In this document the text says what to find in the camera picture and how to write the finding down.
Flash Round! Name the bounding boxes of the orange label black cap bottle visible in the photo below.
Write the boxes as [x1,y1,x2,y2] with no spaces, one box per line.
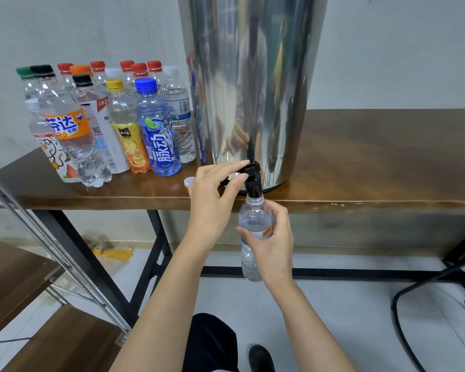
[30,65,113,188]

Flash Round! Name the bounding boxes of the person's right forearm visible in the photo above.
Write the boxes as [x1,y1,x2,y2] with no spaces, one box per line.
[267,281,358,372]

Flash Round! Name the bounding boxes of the wooden metal shelf rack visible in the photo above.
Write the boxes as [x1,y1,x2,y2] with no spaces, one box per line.
[0,165,133,372]

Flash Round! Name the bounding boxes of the person's left forearm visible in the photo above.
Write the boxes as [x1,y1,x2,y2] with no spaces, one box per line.
[108,244,214,372]

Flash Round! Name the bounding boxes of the black metal table frame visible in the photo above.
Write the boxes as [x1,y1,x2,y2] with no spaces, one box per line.
[31,209,465,326]

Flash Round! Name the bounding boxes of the yellow label plastic bottle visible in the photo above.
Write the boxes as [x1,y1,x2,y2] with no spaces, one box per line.
[105,78,150,174]

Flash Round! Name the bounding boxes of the person's left hand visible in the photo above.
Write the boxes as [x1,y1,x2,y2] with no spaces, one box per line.
[182,159,251,256]

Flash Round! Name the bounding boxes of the wooden stool with black frame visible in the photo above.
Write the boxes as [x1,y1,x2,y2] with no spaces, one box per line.
[391,224,465,372]

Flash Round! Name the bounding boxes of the person's right hand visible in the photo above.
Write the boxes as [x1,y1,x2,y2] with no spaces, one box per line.
[236,199,296,290]

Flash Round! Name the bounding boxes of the stainless steel water dispenser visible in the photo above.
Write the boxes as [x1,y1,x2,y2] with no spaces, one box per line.
[177,0,330,192]

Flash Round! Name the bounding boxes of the green label plastic water bottle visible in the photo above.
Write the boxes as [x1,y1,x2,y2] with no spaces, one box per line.
[15,67,38,99]

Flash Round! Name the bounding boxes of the white cap blue label bottle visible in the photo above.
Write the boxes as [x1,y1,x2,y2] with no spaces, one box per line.
[162,66,197,164]

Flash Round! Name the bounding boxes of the white patterned label plastic bottle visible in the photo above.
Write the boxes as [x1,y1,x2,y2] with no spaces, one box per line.
[25,97,80,183]

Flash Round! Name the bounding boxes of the person's black shoe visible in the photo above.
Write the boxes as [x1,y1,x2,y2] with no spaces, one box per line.
[249,345,276,372]

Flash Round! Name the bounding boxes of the blue cap plastic bottle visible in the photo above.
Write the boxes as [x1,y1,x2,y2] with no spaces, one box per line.
[135,77,182,177]

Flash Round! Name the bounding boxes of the person's black trouser leg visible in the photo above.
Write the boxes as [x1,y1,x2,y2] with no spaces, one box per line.
[182,313,240,372]

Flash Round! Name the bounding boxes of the slim blue label plastic bottle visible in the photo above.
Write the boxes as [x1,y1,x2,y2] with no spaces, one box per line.
[239,193,274,283]

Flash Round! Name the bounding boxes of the yellow debris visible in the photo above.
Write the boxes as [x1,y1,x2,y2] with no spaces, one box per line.
[89,244,134,262]

